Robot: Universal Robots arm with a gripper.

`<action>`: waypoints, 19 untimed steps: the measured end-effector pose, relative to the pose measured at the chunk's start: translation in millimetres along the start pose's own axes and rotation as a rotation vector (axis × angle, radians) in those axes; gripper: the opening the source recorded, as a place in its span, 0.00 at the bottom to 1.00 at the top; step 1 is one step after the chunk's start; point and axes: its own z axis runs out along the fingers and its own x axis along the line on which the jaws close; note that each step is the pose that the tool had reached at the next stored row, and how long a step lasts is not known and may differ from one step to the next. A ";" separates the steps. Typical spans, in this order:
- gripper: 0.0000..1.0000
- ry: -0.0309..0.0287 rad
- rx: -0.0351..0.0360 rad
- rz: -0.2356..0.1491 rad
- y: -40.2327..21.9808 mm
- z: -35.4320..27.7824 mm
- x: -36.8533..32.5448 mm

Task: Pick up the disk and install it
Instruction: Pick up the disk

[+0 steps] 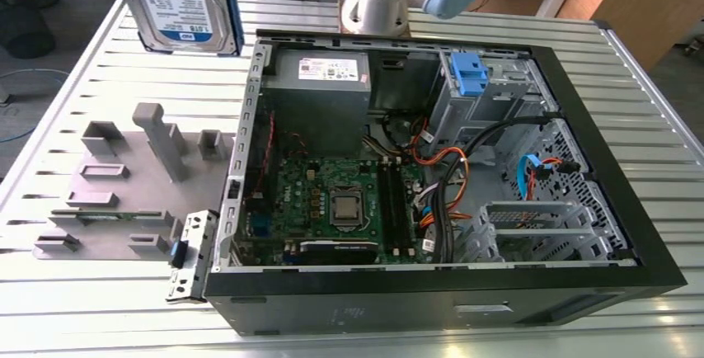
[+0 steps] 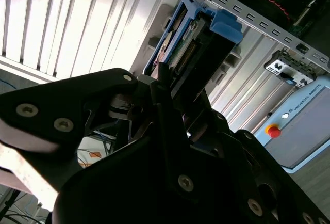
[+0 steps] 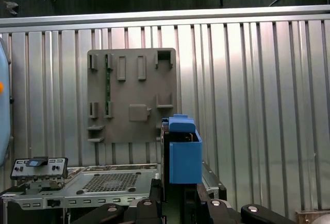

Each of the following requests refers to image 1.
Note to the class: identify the blue plastic drive latch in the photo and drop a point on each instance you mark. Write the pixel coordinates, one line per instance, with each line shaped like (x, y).
(467, 69)

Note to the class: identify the black open PC case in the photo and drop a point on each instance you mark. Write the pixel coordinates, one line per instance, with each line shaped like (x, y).
(384, 300)

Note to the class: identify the grey power supply unit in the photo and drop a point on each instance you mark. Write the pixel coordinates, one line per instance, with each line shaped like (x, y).
(314, 102)

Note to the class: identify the silver CPU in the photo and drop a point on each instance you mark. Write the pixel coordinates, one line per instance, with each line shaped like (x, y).
(347, 209)

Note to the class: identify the metal disk bay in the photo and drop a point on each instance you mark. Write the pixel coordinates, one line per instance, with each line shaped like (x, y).
(550, 232)

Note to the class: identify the green motherboard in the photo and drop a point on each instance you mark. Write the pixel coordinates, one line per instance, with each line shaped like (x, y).
(296, 209)

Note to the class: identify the wooden cabinet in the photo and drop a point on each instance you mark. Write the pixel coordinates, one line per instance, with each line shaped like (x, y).
(648, 3)

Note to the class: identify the grey parts rack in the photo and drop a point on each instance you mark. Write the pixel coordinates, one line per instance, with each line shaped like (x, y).
(148, 193)

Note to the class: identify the hard disk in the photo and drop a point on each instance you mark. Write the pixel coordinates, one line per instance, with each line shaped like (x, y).
(176, 3)

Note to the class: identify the green RAM stick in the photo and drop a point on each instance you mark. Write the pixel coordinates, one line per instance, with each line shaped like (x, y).
(110, 215)

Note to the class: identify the CPU socket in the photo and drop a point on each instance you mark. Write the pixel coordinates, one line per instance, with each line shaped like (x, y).
(347, 190)

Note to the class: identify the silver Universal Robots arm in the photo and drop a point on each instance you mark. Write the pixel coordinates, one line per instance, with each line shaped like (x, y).
(374, 7)

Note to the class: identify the metal optical drive cage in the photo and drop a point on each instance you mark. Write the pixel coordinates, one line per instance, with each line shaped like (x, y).
(479, 110)

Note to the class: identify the black bin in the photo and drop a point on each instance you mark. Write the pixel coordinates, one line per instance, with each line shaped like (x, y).
(27, 36)

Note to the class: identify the black RAM slot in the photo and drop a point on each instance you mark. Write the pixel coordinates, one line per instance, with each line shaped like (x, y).
(387, 205)
(403, 209)

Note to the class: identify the black graphics card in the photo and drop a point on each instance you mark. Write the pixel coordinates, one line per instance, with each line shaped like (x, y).
(335, 251)

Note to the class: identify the metal card retention bracket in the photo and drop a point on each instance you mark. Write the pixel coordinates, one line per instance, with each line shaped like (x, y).
(192, 226)

